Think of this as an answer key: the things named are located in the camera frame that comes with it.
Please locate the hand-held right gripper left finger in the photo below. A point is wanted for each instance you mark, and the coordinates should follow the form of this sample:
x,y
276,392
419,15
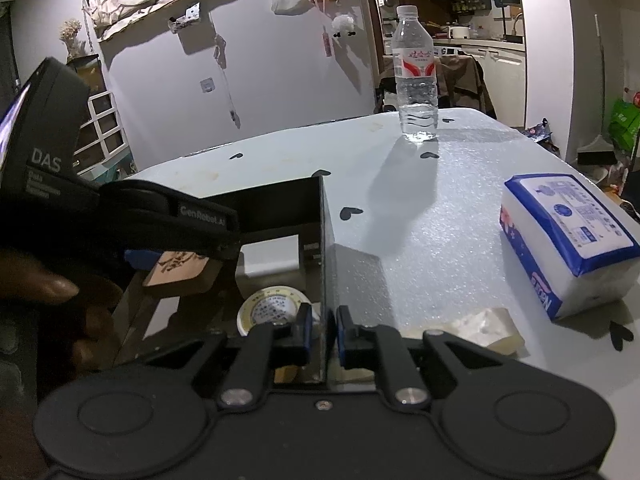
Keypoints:
x,y
302,327

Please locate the green shopping bag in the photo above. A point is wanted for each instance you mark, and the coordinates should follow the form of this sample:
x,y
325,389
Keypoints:
x,y
624,125

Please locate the white hanging bag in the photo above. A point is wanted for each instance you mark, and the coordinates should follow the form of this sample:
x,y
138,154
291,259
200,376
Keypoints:
x,y
290,2

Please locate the clear water bottle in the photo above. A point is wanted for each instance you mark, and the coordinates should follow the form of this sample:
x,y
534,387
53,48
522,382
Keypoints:
x,y
415,75

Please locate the square adhesive wall hook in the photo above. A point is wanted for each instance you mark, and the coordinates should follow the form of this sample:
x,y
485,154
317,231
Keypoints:
x,y
206,85

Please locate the chair with brown jacket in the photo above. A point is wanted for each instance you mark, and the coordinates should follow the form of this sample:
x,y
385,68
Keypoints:
x,y
460,80

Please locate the black cardboard box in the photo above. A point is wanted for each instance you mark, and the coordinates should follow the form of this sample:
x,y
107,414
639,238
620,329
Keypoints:
x,y
280,207

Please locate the round tape measure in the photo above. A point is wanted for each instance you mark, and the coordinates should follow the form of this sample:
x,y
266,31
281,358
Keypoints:
x,y
272,307

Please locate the blue white tissue pack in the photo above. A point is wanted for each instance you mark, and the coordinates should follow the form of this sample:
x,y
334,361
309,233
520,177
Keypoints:
x,y
570,240

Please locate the white drawer unit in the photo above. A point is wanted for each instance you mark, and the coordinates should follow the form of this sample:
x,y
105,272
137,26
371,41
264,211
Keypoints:
x,y
102,127

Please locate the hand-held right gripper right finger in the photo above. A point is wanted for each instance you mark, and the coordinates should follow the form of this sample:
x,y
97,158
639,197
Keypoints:
x,y
342,332

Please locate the teal patterned cabinet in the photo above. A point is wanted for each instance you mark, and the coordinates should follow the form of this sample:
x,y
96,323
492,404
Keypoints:
x,y
115,172

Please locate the white charger plug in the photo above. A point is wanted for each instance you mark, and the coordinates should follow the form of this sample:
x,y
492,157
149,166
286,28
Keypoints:
x,y
270,260

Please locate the crumpled white plastic wrapper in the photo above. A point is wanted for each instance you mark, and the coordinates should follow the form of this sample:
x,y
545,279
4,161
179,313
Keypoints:
x,y
480,327

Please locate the person's left hand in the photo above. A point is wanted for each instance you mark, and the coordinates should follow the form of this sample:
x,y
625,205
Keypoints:
x,y
50,287

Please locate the carved wooden block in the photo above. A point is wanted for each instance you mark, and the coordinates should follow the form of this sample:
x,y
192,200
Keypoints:
x,y
185,276

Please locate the pink ribbons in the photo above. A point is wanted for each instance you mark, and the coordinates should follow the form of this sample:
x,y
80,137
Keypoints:
x,y
326,35

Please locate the white sheep plush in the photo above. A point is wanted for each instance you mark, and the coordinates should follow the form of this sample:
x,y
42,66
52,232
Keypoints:
x,y
343,25

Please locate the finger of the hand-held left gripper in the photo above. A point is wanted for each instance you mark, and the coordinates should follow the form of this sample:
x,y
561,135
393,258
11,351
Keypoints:
x,y
170,210
142,258

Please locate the glass fish tank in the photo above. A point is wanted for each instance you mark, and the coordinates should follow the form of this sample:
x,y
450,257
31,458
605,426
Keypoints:
x,y
85,70

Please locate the white washing machine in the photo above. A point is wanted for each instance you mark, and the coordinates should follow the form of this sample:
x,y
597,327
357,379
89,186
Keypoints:
x,y
445,50

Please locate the dried flower vase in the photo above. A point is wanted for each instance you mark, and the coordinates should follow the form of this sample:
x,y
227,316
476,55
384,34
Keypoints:
x,y
70,32

